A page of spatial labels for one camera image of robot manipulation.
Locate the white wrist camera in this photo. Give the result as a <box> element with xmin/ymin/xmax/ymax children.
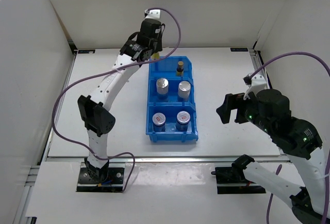
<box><xmin>243</xmin><ymin>73</ymin><xmax>267</xmax><ymax>100</ymax></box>
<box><xmin>144</xmin><ymin>9</ymin><xmax>161</xmax><ymax>21</ymax></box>

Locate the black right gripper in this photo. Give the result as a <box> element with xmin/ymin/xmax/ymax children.
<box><xmin>216</xmin><ymin>92</ymin><xmax>274</xmax><ymax>135</ymax></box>

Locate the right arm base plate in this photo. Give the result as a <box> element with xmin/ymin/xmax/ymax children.
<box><xmin>211</xmin><ymin>167</ymin><xmax>266</xmax><ymax>195</ymax></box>

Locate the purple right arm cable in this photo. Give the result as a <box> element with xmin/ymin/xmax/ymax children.
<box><xmin>243</xmin><ymin>52</ymin><xmax>330</xmax><ymax>224</ymax></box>

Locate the white-lid spice jar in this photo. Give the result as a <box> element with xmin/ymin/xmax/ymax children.
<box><xmin>176</xmin><ymin>110</ymin><xmax>191</xmax><ymax>132</ymax></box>
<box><xmin>152</xmin><ymin>113</ymin><xmax>166</xmax><ymax>132</ymax></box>

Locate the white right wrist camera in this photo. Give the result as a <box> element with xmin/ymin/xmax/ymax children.
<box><xmin>243</xmin><ymin>73</ymin><xmax>267</xmax><ymax>100</ymax></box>

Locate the aluminium table edge rail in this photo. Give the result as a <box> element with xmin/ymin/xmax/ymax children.
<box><xmin>40</xmin><ymin>155</ymin><xmax>289</xmax><ymax>163</ymax></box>

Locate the right side aluminium rail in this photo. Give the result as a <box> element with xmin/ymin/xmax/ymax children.
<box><xmin>249</xmin><ymin>50</ymin><xmax>294</xmax><ymax>163</ymax></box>

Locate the silver-lid shaker blue label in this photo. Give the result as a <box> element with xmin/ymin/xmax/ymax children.
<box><xmin>177</xmin><ymin>81</ymin><xmax>191</xmax><ymax>102</ymax></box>

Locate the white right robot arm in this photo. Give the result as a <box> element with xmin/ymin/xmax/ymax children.
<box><xmin>217</xmin><ymin>89</ymin><xmax>329</xmax><ymax>223</ymax></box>

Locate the blue bin near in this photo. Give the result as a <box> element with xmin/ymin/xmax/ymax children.
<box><xmin>146</xmin><ymin>102</ymin><xmax>199</xmax><ymax>142</ymax></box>

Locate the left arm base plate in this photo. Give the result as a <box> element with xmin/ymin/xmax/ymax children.
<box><xmin>76</xmin><ymin>163</ymin><xmax>125</xmax><ymax>193</ymax></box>

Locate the yellow oil bottle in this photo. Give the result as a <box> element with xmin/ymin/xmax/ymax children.
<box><xmin>176</xmin><ymin>61</ymin><xmax>184</xmax><ymax>77</ymax></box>
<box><xmin>151</xmin><ymin>52</ymin><xmax>160</xmax><ymax>60</ymax></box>

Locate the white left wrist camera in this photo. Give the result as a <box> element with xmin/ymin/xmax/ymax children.
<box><xmin>144</xmin><ymin>9</ymin><xmax>161</xmax><ymax>21</ymax></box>

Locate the left side aluminium rail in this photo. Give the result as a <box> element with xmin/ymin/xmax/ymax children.
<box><xmin>25</xmin><ymin>50</ymin><xmax>77</xmax><ymax>185</ymax></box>

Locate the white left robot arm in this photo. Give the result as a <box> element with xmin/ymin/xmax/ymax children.
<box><xmin>77</xmin><ymin>18</ymin><xmax>229</xmax><ymax>186</ymax></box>

